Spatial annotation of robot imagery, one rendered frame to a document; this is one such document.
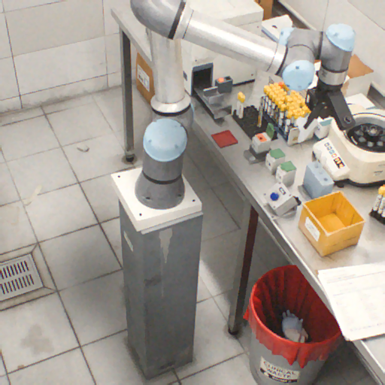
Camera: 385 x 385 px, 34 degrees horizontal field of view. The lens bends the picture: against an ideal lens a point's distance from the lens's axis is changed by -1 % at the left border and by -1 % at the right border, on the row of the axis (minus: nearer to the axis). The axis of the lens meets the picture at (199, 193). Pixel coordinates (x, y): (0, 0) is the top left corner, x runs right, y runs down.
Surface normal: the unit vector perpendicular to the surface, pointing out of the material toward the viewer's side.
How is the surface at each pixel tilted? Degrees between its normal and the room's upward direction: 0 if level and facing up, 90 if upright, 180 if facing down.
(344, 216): 90
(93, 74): 90
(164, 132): 6
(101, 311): 0
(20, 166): 0
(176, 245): 90
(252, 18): 89
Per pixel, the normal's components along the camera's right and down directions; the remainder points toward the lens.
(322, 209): 0.43, 0.65
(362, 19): -0.90, 0.29
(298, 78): -0.14, 0.67
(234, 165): 0.04, -0.70
